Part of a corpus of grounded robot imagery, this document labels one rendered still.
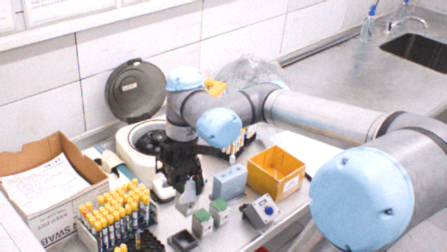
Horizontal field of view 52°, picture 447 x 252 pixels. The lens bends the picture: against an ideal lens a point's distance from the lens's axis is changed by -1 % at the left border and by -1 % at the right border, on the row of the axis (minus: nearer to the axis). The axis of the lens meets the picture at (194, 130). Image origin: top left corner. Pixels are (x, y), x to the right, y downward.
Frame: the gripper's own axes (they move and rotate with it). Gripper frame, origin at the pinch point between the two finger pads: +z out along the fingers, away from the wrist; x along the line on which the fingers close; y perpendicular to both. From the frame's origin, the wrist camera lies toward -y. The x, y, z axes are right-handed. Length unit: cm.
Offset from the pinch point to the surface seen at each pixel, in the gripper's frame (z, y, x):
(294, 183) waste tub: 14.2, -40.4, 3.8
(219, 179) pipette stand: 9.0, -18.2, -7.0
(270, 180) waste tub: 10.8, -31.9, 1.0
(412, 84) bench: 19, -143, -12
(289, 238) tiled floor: 106, -97, -28
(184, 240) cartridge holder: 17.6, -0.7, -1.0
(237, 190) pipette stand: 15.7, -24.7, -5.4
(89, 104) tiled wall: 3, -4, -57
